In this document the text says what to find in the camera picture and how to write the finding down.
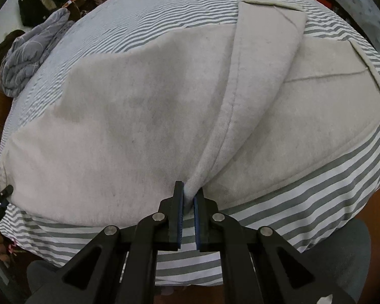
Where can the grey dotted cloth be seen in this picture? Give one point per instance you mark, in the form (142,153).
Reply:
(361,3)

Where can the grey white striped bed sheet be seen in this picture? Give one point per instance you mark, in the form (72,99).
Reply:
(164,9)

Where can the black bag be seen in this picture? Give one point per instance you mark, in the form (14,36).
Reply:
(34,6)

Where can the beige towel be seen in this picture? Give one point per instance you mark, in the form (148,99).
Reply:
(139,126)

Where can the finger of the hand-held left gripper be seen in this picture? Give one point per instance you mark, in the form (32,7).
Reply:
(7,192)

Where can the grey patterned folded quilt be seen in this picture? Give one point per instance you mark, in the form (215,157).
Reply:
(28,53)

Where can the dark carved wooden headboard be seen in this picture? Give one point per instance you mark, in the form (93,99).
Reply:
(4,42)

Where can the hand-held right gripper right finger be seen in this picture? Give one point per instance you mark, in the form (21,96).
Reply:
(197,221)

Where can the person's grey trousers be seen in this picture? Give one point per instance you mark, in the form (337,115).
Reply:
(335,253)

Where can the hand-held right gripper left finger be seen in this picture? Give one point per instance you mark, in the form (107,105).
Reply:
(179,215)

